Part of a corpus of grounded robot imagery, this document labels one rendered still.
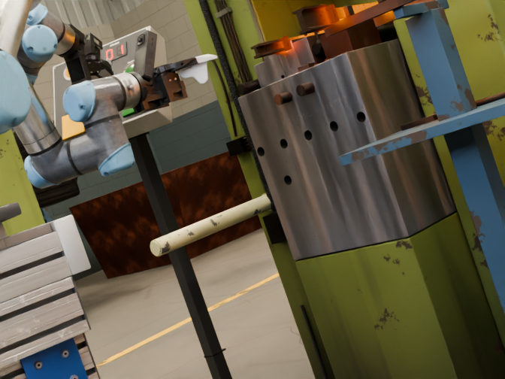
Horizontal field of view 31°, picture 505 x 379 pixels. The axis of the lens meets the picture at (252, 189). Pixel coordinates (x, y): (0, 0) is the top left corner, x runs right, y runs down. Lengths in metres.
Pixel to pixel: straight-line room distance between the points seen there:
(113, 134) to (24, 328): 0.55
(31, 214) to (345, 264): 4.94
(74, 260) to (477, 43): 1.10
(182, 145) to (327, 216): 9.53
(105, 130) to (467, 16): 0.86
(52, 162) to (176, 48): 9.59
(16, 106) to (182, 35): 9.94
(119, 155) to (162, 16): 9.73
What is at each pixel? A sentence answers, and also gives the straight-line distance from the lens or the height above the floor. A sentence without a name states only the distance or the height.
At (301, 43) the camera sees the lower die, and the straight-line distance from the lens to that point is 2.24.
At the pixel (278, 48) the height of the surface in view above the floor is 0.99.
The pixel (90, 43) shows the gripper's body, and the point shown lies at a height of 1.16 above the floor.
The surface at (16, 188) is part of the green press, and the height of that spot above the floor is 1.09.
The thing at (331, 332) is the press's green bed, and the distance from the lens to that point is 2.35.
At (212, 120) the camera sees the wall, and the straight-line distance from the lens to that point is 11.20.
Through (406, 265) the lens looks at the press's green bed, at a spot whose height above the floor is 0.41.
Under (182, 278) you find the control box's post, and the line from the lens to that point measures 2.63.
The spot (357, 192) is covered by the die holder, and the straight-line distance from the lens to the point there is 2.15.
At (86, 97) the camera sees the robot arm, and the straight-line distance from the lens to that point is 1.81.
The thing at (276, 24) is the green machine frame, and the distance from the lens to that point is 2.56.
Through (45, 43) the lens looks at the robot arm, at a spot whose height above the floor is 1.14.
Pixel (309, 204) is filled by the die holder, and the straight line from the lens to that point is 2.25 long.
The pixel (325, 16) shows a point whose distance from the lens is 1.74.
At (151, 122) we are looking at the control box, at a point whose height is 0.94.
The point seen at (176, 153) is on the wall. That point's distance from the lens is 11.82.
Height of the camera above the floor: 0.77
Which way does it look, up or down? 2 degrees down
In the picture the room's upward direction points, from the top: 19 degrees counter-clockwise
